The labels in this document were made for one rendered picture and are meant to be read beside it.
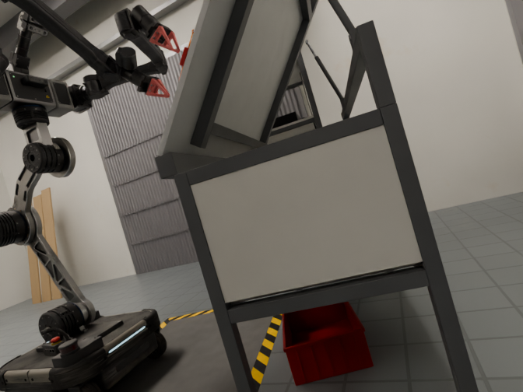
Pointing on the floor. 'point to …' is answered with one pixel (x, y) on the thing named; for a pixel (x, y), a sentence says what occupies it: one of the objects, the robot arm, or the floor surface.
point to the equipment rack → (303, 118)
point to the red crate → (324, 342)
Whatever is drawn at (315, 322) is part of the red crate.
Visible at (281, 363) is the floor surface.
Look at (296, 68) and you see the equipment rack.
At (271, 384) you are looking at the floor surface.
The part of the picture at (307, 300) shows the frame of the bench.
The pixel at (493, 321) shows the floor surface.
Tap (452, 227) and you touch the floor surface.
